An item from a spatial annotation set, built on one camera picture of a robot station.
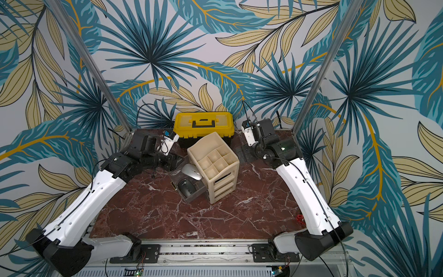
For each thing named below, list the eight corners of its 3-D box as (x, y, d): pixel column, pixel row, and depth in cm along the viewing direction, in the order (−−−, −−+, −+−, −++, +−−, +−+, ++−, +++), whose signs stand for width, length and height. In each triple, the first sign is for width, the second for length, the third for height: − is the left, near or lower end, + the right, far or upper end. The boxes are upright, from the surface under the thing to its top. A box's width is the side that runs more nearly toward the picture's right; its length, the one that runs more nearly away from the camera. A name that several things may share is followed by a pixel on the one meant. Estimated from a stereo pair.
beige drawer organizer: (210, 206, 89) (207, 179, 67) (193, 176, 100) (186, 145, 77) (236, 190, 94) (241, 161, 72) (217, 164, 105) (216, 131, 83)
